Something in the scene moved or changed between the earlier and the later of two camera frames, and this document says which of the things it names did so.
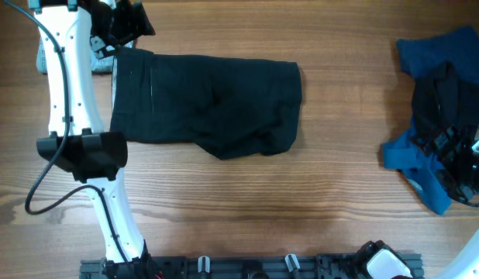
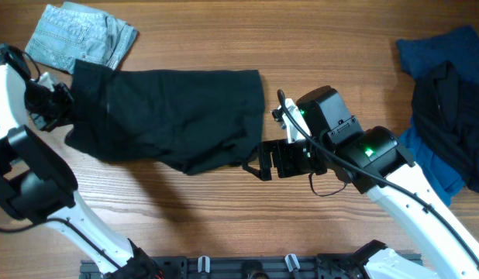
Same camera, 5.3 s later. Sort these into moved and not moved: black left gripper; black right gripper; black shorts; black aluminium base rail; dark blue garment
Moved: black right gripper; black shorts; black left gripper
Not moved: dark blue garment; black aluminium base rail
